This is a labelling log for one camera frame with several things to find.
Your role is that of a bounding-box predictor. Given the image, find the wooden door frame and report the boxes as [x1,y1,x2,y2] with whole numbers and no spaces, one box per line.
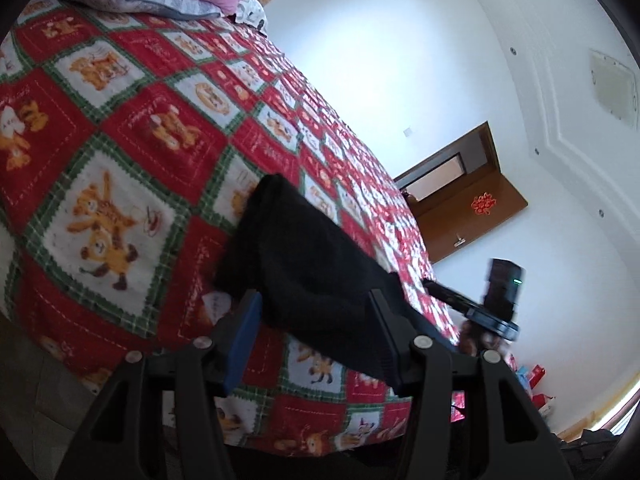
[393,121,501,202]

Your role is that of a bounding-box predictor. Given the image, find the person's right hand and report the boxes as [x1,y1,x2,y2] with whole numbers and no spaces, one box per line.
[459,319,507,357]

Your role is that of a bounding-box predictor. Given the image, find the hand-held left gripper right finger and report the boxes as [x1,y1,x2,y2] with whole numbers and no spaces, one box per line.
[369,290,576,480]

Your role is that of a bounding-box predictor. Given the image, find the black pants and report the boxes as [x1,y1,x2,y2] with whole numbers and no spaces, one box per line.
[215,174,459,396]

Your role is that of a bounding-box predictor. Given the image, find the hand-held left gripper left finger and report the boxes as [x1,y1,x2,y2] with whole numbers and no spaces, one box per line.
[55,291,264,480]

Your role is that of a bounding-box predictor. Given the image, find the square ceiling panel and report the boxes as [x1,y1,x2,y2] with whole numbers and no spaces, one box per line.
[589,48,639,122]

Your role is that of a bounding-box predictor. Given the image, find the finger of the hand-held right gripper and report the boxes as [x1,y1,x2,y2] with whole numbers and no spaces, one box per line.
[423,280,485,317]

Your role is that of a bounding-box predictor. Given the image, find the brown wooden door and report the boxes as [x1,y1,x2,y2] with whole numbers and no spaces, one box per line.
[414,170,529,264]

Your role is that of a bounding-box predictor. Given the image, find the red checked printed blanket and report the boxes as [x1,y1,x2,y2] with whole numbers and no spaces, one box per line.
[0,0,468,458]

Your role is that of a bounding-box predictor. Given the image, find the white patterned pillow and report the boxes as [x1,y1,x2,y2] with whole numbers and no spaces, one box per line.
[235,0,269,31]

